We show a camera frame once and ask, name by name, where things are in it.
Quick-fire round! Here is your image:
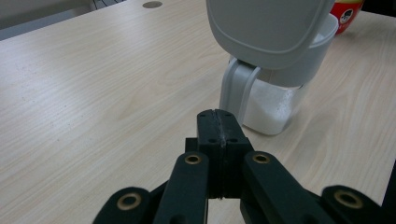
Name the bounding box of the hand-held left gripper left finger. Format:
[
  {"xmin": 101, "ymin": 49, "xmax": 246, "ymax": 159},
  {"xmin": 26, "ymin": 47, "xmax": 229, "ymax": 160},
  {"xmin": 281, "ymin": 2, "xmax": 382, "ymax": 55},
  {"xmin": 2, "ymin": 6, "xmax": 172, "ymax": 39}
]
[{"xmin": 185, "ymin": 108, "xmax": 224, "ymax": 200}]

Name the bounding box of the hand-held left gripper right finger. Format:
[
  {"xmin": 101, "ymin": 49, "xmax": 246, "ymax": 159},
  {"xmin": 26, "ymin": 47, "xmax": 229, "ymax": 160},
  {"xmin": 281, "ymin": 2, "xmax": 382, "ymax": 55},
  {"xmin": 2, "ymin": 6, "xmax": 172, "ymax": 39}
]
[{"xmin": 216, "ymin": 108, "xmax": 254, "ymax": 200}]

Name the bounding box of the red and white sugar pouch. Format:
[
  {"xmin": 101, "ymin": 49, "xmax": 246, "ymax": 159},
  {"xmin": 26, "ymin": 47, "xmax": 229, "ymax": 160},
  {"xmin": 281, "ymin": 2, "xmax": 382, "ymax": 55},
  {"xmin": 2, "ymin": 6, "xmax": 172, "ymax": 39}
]
[{"xmin": 329, "ymin": 0, "xmax": 366, "ymax": 35}]

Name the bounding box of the grey round table grommet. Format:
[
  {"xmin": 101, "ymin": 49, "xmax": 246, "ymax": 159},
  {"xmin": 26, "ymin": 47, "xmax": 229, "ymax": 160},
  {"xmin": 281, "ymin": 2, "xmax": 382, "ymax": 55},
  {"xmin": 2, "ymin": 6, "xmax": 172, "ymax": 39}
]
[{"xmin": 142, "ymin": 0, "xmax": 163, "ymax": 9}]

